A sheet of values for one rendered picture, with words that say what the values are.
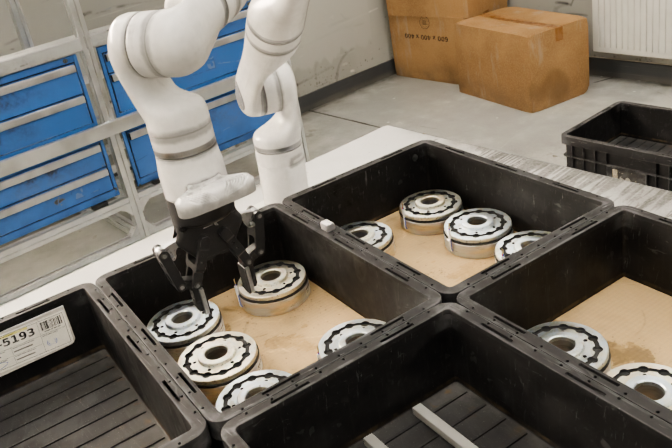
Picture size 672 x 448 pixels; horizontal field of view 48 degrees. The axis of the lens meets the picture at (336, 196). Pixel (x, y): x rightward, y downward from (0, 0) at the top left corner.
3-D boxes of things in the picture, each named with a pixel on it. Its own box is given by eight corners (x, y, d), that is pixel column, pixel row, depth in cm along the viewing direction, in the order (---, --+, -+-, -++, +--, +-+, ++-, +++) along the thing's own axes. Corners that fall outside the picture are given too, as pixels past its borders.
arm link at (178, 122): (129, 159, 85) (193, 160, 81) (86, 23, 78) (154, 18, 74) (166, 134, 90) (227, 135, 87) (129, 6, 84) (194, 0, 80)
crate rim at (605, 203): (280, 213, 119) (277, 200, 118) (427, 150, 132) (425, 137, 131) (450, 315, 87) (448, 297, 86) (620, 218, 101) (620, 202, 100)
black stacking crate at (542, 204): (293, 266, 123) (279, 203, 118) (432, 200, 136) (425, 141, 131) (458, 379, 92) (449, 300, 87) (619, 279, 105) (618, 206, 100)
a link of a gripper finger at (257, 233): (255, 211, 91) (252, 257, 93) (269, 210, 92) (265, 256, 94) (245, 205, 93) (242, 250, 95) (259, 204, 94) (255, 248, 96)
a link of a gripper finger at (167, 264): (157, 241, 88) (184, 276, 91) (145, 251, 88) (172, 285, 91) (166, 249, 86) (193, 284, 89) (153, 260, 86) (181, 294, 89)
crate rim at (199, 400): (96, 293, 106) (91, 279, 105) (280, 214, 119) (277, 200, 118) (219, 446, 74) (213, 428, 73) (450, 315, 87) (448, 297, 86)
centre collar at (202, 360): (191, 356, 96) (190, 352, 96) (226, 339, 99) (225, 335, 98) (208, 373, 92) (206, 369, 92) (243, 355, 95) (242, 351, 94)
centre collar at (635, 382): (613, 394, 78) (613, 389, 78) (643, 372, 80) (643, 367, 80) (655, 418, 74) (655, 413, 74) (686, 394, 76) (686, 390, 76)
